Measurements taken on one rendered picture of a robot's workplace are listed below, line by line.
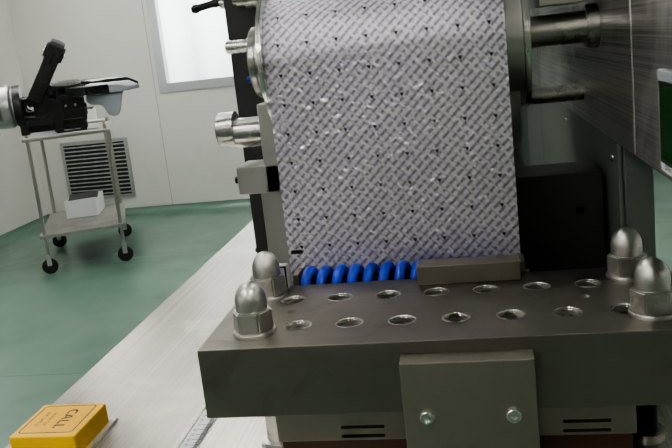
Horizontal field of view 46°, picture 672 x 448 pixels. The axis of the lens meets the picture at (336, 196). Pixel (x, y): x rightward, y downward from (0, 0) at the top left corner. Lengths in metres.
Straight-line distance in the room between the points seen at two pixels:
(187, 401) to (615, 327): 0.47
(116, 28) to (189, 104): 0.87
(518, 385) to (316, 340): 0.16
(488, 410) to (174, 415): 0.37
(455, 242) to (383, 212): 0.08
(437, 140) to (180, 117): 6.05
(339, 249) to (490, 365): 0.26
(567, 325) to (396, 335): 0.13
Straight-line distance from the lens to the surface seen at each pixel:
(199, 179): 6.80
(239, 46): 0.85
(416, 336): 0.63
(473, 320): 0.65
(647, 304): 0.64
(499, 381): 0.61
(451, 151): 0.78
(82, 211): 5.81
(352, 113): 0.78
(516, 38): 0.77
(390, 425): 0.66
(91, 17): 7.03
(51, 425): 0.85
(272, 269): 0.74
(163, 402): 0.90
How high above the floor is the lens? 1.26
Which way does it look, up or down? 11 degrees down
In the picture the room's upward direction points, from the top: 6 degrees counter-clockwise
